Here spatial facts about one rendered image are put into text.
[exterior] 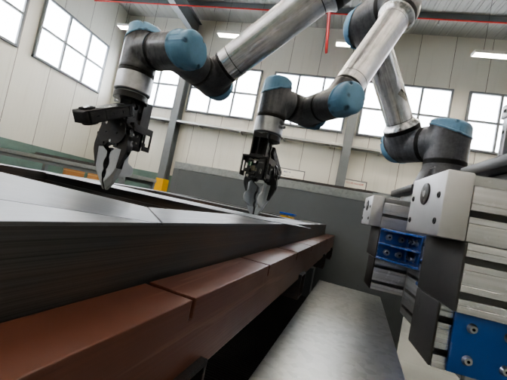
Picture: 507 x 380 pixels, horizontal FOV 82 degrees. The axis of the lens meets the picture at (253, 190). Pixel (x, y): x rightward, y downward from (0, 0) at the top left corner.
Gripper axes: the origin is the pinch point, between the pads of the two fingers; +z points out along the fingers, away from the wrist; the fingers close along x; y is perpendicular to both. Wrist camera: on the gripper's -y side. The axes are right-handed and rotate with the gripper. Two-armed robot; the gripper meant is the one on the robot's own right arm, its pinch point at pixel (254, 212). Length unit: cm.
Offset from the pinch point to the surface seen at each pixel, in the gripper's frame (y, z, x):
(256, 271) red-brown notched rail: 42.1, 4.9, 16.4
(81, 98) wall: -634, -236, -925
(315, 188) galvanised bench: -71, -15, 3
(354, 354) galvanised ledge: 17.7, 19.6, 29.0
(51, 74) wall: -513, -263, -908
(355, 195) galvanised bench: -71, -15, 22
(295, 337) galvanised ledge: 19.3, 19.6, 18.9
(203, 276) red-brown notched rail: 50, 5, 14
